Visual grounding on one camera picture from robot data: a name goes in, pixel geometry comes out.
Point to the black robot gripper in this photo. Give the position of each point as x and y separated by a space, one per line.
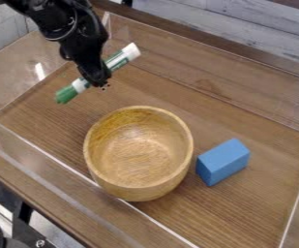
68 22

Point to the green Expo marker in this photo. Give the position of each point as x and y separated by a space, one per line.
115 62

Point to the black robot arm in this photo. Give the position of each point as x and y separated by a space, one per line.
14 5

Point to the brown wooden bowl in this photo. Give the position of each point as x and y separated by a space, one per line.
138 152

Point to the blue foam block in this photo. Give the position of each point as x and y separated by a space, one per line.
222 161

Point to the black table leg bracket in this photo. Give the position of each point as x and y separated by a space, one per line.
26 233

